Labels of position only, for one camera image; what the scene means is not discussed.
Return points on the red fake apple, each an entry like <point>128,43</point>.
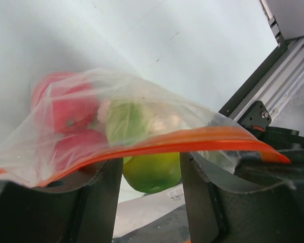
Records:
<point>61,104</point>

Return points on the aluminium side rail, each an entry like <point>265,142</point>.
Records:
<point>280,71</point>

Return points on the red fake tomato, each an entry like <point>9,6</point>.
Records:
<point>76,146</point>

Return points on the yellow green fake fruit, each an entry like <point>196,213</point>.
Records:
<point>152,173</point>

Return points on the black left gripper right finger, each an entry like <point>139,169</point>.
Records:
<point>222,207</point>

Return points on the clear zip top bag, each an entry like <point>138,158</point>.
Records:
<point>96,157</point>

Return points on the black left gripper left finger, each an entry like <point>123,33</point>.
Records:
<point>80,207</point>

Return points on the white fake garlic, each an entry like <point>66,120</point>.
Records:
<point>164,117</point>

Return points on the green fake leafy vegetable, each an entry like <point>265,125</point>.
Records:
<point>127,122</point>

